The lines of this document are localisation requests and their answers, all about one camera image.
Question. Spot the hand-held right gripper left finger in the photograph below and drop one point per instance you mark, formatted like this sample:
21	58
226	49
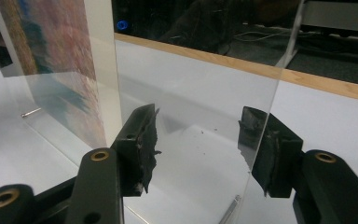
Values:
136	146

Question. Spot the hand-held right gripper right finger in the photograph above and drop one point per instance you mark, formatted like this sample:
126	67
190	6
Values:
279	155

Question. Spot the clear acrylic frame panel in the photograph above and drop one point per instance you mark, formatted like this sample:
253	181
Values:
199	93
105	62

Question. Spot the photo print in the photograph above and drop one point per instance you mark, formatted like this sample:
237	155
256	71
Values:
59	46

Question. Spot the pale table mat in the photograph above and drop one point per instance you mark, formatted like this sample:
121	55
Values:
323	118

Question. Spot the silver metal standoff pin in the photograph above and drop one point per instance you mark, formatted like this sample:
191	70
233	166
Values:
31	112
230	210

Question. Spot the blue indicator light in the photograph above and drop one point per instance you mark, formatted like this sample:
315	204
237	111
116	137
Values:
122	25

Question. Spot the white metal table frame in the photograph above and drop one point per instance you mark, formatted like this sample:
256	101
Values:
338	14

